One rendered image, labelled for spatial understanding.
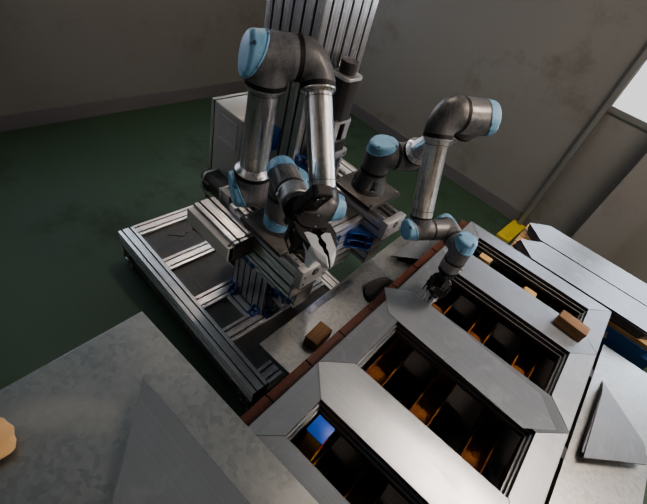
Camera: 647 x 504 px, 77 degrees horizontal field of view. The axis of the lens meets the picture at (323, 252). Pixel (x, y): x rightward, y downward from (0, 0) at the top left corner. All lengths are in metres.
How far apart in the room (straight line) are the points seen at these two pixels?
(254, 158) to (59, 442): 0.83
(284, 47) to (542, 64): 3.06
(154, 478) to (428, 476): 0.73
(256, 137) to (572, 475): 1.50
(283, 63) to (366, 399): 0.99
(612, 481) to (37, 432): 1.72
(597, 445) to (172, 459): 1.42
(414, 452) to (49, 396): 0.95
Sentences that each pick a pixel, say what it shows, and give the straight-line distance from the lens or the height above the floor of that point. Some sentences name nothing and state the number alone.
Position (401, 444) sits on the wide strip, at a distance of 1.34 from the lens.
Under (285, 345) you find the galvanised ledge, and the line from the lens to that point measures 1.60.
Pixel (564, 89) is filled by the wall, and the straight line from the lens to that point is 3.92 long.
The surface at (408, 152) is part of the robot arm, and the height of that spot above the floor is 1.26.
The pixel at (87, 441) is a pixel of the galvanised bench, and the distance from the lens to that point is 1.06.
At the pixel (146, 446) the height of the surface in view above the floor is 1.07.
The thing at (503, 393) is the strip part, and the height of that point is 0.87.
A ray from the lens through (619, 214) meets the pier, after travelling 3.82.
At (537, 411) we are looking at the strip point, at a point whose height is 0.87.
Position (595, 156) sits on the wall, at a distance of 3.95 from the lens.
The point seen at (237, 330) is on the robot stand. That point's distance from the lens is 2.15.
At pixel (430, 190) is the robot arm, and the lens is 1.40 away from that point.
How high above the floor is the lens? 2.01
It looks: 43 degrees down
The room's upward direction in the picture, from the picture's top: 18 degrees clockwise
